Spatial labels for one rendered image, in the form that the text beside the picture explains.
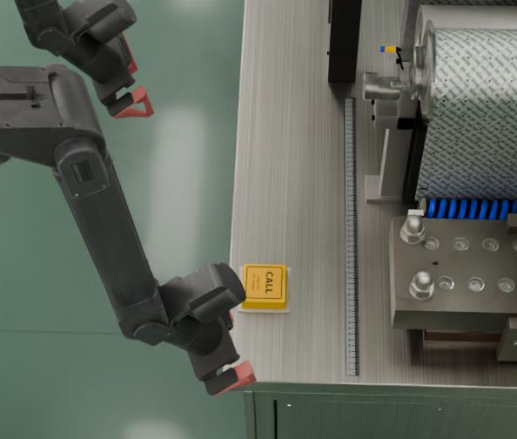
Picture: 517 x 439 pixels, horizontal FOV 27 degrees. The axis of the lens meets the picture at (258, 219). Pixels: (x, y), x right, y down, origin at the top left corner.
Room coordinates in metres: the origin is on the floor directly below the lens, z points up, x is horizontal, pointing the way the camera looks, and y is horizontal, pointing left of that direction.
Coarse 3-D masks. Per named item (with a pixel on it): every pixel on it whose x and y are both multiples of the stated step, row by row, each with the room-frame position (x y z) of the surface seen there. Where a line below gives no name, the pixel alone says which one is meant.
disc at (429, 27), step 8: (432, 24) 1.02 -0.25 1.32; (424, 32) 1.06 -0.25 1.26; (432, 32) 1.00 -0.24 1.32; (432, 40) 0.99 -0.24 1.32; (432, 48) 0.97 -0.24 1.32; (432, 56) 0.96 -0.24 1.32; (432, 64) 0.95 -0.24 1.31; (432, 72) 0.94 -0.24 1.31; (432, 80) 0.94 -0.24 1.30; (432, 88) 0.93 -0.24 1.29; (432, 96) 0.92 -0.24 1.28; (432, 104) 0.92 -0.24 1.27; (432, 112) 0.92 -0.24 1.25; (424, 120) 0.94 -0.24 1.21
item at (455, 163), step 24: (432, 144) 0.93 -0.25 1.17; (456, 144) 0.92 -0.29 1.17; (480, 144) 0.92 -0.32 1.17; (504, 144) 0.92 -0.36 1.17; (432, 168) 0.93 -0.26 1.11; (456, 168) 0.92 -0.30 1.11; (480, 168) 0.92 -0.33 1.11; (504, 168) 0.92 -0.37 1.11; (432, 192) 0.92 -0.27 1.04; (456, 192) 0.92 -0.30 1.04; (480, 192) 0.92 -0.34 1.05; (504, 192) 0.92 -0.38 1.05
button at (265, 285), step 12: (252, 264) 0.88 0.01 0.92; (264, 264) 0.88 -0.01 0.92; (252, 276) 0.86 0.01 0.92; (264, 276) 0.86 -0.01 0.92; (276, 276) 0.86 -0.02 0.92; (252, 288) 0.84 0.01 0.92; (264, 288) 0.83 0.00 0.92; (276, 288) 0.83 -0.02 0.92; (252, 300) 0.82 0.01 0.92; (264, 300) 0.81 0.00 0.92; (276, 300) 0.81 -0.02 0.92
